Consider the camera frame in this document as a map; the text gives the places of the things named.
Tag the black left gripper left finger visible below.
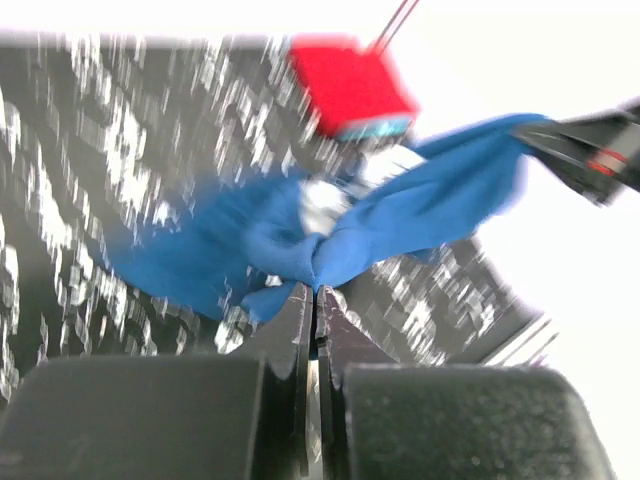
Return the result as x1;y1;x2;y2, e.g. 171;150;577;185
1;285;313;479

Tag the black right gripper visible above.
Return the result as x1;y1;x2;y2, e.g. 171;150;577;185
513;99;639;204

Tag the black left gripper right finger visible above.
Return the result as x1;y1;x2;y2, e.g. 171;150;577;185
317;288;613;480

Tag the blue printed t shirt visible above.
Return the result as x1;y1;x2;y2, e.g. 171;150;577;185
107;114;536;322

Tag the teal folded t shirt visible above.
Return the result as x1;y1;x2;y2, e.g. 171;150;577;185
336;116;413;141

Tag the red folded t shirt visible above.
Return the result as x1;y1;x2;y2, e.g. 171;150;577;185
289;34;419;140

